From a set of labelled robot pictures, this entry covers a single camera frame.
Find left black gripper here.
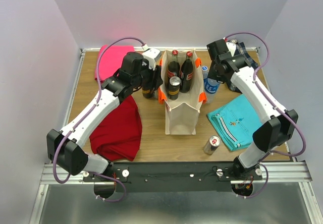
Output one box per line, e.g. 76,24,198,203
132,59,164,91

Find black can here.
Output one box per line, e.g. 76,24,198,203
141,84,154,98

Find clear water bottle blue label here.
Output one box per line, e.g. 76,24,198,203
204,78,220,103

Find black can front table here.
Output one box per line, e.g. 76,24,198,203
168,76,181,100

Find cola glass bottle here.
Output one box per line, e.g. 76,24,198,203
167,50,180,79

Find beige canvas tote bag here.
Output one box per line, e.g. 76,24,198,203
158,48,206,135

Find silver can front table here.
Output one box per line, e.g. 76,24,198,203
203,135,221,155

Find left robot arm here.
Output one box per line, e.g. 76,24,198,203
46,48,163,181

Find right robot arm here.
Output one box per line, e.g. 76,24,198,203
206,39,298,180

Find silver can red tab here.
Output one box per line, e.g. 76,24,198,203
154,89,160,100

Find plaid navy white shirt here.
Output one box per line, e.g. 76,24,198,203
226,39,258,93

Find pink folded cloth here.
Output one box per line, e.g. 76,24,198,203
98,46,134,82

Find teal folded shorts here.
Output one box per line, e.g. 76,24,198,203
207,94,262,151

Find red folded cloth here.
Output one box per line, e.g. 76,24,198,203
89,96,142,161

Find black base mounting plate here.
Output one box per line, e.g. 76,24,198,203
83,161,263,197

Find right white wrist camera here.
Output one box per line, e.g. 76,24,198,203
224,38,239,56

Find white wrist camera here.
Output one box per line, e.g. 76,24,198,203
224,38,239,56
142,44,162,70

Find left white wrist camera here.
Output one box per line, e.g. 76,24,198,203
142,44,162,70

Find aluminium frame rail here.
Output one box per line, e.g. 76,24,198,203
40,161,312,185

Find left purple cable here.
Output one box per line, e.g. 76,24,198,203
52,37,146,184

